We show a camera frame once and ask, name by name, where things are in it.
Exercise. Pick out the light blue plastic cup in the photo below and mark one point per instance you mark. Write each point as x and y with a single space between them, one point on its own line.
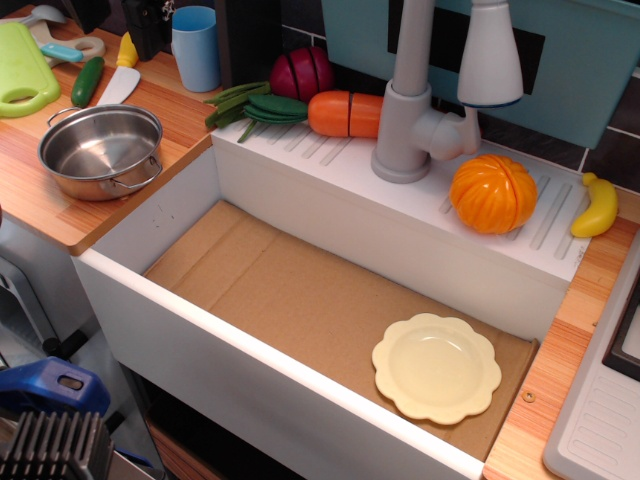
195 48

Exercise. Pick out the white faucet spray head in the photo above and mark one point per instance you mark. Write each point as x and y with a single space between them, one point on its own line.
490 74

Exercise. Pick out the white toy stove top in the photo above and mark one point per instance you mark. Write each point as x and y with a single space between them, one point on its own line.
596 435

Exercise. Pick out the purple toy onion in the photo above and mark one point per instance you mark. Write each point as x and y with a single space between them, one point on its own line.
301 74

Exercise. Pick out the orange toy carrot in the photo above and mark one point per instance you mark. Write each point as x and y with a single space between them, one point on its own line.
330 113

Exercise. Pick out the green cutting board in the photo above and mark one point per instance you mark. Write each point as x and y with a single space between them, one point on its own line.
27 82

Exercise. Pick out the beige spatula blue handle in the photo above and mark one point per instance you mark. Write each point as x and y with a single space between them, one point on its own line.
57 51

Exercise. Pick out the stainless steel pot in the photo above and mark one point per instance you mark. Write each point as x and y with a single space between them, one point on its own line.
102 153

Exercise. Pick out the grey plastic spoon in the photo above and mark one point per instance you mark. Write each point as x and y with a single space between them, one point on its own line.
39 13

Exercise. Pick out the brown cardboard sheet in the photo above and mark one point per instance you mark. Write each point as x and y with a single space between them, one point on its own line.
311 305

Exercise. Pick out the yellow toy banana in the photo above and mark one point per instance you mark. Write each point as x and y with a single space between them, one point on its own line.
602 210

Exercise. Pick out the cream scalloped plate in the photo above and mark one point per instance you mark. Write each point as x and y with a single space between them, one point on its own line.
436 368

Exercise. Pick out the grey toy faucet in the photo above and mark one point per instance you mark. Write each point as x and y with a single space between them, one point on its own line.
411 132

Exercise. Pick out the white toy sink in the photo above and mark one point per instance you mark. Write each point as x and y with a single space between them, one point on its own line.
323 191

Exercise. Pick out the green felt beans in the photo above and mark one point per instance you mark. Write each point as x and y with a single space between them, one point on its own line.
230 104

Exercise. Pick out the white toy knife yellow handle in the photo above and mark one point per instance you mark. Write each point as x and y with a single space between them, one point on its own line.
126 77

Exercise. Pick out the orange toy pumpkin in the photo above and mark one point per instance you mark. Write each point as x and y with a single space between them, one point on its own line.
493 194

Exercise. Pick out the black ribbed heat sink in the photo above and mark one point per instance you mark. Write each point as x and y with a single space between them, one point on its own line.
58 446

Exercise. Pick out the green toy cucumber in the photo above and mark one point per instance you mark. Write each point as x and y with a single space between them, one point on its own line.
86 82

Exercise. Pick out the blue clamp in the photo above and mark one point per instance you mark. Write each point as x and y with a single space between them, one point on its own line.
53 385

